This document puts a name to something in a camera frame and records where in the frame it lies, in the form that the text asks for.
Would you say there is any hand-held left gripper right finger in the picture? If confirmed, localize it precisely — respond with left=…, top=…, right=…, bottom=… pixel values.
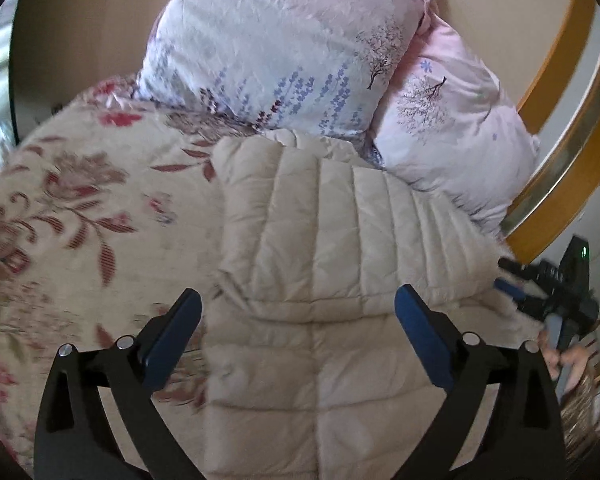
left=394, top=284, right=566, bottom=480

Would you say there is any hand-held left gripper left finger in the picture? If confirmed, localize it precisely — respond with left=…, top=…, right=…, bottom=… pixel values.
left=34, top=288, right=203, bottom=480

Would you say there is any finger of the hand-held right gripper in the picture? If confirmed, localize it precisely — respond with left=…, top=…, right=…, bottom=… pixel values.
left=497, top=257, right=537, bottom=282
left=493, top=279, right=544, bottom=318

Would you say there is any beige quilted down jacket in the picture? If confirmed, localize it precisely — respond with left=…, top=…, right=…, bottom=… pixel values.
left=200, top=129, right=546, bottom=480

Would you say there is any person's right forearm gold sleeve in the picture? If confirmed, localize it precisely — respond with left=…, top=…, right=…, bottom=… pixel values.
left=560, top=360, right=600, bottom=467

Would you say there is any person's right hand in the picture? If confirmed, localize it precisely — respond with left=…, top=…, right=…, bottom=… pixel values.
left=540, top=331, right=597, bottom=394

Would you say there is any floral beige bed quilt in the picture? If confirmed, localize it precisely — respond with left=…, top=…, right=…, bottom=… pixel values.
left=0, top=74, right=281, bottom=480

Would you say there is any pink tree print pillow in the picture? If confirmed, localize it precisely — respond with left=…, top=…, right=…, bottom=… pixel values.
left=370, top=0, right=541, bottom=238

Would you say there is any pink lavender print pillow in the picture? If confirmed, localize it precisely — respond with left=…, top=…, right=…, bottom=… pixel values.
left=136, top=0, right=446, bottom=142

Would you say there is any wooden door frame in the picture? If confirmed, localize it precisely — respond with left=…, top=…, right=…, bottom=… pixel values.
left=500, top=0, right=600, bottom=266

